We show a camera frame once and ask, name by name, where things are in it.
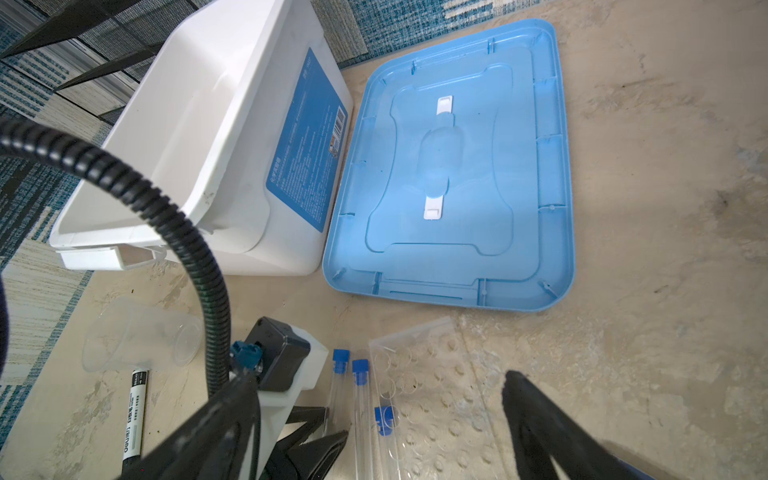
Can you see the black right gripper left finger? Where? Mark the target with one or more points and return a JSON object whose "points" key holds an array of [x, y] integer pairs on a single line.
{"points": [[220, 441]]}

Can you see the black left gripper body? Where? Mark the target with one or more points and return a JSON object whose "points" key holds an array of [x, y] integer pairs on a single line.
{"points": [[312, 444]]}

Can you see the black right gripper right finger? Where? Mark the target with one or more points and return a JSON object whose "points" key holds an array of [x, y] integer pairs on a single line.
{"points": [[543, 437]]}

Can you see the blue capped test tube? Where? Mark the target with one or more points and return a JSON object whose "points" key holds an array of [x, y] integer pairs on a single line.
{"points": [[362, 419], [385, 420], [337, 416]]}

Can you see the clear test tube rack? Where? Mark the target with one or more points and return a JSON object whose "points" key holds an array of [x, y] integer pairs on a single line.
{"points": [[442, 425]]}

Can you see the white plastic storage bin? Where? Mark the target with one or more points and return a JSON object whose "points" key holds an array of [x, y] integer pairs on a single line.
{"points": [[241, 121]]}

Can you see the black marker pen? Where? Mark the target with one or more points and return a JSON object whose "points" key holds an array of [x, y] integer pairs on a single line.
{"points": [[135, 419]]}

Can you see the clear plastic beaker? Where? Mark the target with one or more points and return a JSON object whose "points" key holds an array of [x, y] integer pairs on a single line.
{"points": [[129, 335]]}

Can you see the blue plastic bin lid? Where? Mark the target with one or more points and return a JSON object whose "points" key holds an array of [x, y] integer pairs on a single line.
{"points": [[457, 188]]}

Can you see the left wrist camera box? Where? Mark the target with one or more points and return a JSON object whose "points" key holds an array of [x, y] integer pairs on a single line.
{"points": [[285, 361]]}

